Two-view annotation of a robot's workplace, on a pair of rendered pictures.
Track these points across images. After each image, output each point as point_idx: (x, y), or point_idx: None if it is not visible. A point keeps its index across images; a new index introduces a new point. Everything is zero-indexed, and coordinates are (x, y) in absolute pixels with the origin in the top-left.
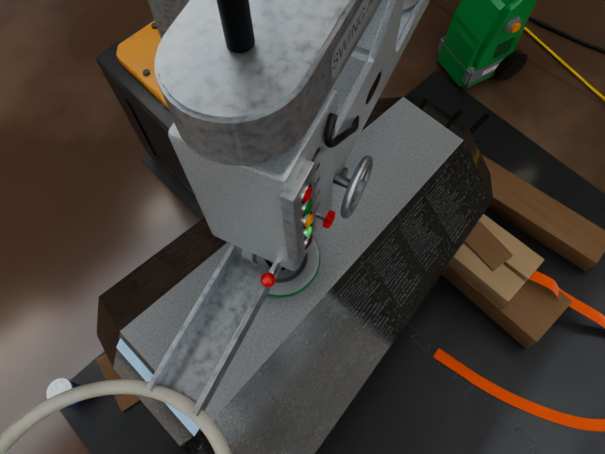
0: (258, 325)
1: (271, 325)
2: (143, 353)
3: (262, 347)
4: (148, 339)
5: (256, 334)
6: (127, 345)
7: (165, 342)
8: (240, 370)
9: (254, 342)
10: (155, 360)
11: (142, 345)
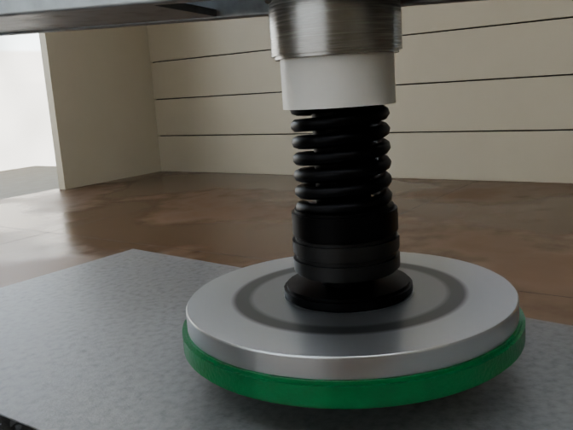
0: (97, 366)
1: (89, 386)
2: (74, 267)
3: (10, 382)
4: (107, 266)
5: (65, 367)
6: None
7: (91, 278)
8: None
9: (36, 368)
10: (51, 276)
11: (94, 264)
